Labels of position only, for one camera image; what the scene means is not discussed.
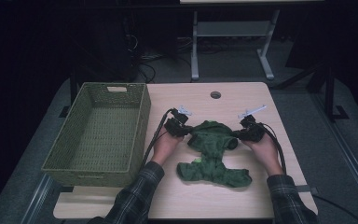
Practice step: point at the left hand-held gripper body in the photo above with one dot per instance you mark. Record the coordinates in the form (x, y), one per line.
(175, 124)

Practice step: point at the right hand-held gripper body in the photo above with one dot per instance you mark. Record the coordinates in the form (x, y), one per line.
(253, 130)

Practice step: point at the green fleece garment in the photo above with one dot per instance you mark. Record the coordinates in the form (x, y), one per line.
(211, 140)

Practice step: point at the green woven basket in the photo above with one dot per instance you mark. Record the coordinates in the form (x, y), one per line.
(105, 140)

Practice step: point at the person's left hand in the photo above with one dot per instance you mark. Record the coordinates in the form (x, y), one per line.
(166, 149)

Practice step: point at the person's right hand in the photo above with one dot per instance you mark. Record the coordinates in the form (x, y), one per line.
(265, 155)

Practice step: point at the black metal stand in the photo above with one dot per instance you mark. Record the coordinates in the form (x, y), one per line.
(330, 93)

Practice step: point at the grey metal frame table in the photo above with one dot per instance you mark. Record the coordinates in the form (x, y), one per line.
(194, 46)

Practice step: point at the aluminium frame rail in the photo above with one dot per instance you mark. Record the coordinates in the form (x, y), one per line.
(37, 199)
(345, 149)

